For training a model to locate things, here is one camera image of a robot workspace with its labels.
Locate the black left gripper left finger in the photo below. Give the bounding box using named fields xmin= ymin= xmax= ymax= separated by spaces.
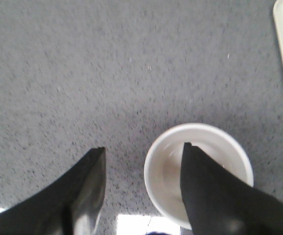
xmin=0 ymin=147 xmax=106 ymax=235

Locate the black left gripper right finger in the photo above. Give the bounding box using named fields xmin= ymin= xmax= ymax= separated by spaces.
xmin=180 ymin=142 xmax=283 ymax=235

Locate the white smiley mug black handle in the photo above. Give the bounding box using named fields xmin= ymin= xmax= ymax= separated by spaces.
xmin=144 ymin=123 xmax=254 ymax=230

